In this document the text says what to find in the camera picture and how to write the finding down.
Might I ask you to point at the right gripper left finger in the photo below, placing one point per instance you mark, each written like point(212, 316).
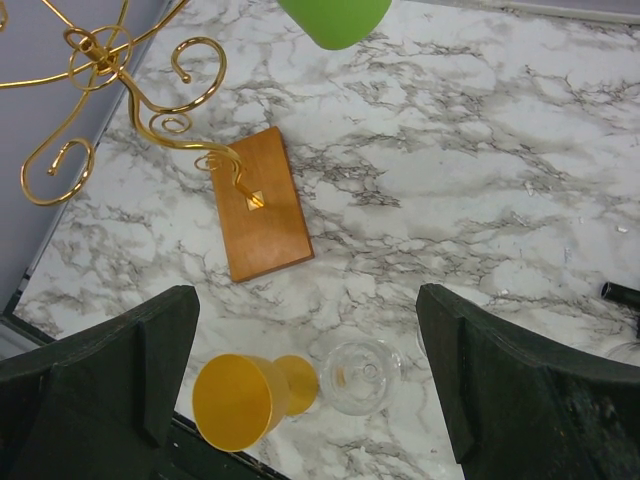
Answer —
point(98, 404)

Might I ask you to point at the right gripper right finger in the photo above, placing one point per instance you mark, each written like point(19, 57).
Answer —
point(518, 405)

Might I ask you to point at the orange wine glass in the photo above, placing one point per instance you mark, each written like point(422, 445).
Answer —
point(238, 399)

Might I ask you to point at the clear wine glass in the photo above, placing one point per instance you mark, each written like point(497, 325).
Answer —
point(362, 377)
point(420, 341)

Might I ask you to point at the green wine glass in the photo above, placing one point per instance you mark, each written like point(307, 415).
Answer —
point(336, 24)

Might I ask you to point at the wooden rack base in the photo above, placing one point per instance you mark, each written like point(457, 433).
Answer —
point(261, 240)

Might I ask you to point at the clear glass on table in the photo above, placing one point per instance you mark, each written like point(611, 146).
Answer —
point(628, 352)

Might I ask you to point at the black cylinder piece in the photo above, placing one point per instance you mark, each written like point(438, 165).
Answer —
point(620, 294)

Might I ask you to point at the black mounting rail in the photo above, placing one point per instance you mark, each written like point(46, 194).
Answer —
point(187, 455)

